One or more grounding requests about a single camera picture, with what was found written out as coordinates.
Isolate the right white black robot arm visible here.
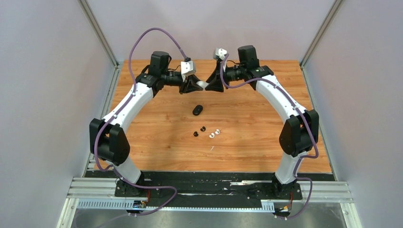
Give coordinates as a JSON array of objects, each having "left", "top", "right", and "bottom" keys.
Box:
[{"left": 205, "top": 45, "right": 319, "bottom": 199}]

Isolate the white earbud charging case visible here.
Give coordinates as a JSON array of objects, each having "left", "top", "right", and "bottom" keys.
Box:
[{"left": 196, "top": 81, "right": 209, "bottom": 90}]

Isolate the black earbud charging case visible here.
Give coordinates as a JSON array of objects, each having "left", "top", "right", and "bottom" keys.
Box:
[{"left": 192, "top": 105, "right": 203, "bottom": 116}]

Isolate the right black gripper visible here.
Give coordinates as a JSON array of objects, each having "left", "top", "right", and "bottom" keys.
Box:
[{"left": 206, "top": 60, "right": 247, "bottom": 92}]

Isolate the aluminium frame post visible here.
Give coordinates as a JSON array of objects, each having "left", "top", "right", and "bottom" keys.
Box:
[
  {"left": 78, "top": 0, "right": 119, "bottom": 68},
  {"left": 299, "top": 0, "right": 344, "bottom": 69}
]

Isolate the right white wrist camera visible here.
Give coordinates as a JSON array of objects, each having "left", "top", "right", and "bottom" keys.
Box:
[{"left": 213, "top": 48, "right": 228, "bottom": 61}]

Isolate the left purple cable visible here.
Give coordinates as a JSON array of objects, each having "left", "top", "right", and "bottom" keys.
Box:
[{"left": 94, "top": 28, "right": 192, "bottom": 217}]

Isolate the white slotted cable duct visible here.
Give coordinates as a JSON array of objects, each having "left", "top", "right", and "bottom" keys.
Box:
[{"left": 77, "top": 200, "right": 276, "bottom": 213}]

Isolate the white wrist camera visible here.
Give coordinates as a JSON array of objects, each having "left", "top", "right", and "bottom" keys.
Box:
[
  {"left": 180, "top": 60, "right": 196, "bottom": 81},
  {"left": 213, "top": 48, "right": 228, "bottom": 61}
]

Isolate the purple cable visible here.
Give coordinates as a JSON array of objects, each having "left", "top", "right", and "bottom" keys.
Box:
[
  {"left": 94, "top": 28, "right": 192, "bottom": 217},
  {"left": 220, "top": 54, "right": 319, "bottom": 220}
]

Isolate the left aluminium frame post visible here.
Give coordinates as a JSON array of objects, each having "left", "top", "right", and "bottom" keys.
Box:
[{"left": 78, "top": 0, "right": 119, "bottom": 68}]

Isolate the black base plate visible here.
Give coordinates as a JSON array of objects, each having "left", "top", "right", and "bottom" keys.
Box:
[{"left": 84, "top": 170, "right": 336, "bottom": 209}]

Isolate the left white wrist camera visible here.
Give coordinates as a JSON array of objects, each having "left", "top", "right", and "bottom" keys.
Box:
[{"left": 180, "top": 60, "right": 196, "bottom": 81}]

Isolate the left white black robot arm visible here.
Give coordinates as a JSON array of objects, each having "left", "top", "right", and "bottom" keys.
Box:
[{"left": 89, "top": 51, "right": 203, "bottom": 196}]

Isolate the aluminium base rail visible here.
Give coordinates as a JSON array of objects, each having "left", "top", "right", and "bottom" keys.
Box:
[{"left": 67, "top": 178, "right": 354, "bottom": 203}]

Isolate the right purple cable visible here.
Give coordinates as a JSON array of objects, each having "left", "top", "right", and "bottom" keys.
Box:
[{"left": 220, "top": 54, "right": 319, "bottom": 220}]

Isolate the right aluminium frame post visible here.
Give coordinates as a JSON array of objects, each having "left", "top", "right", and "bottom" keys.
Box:
[{"left": 299, "top": 0, "right": 344, "bottom": 69}]

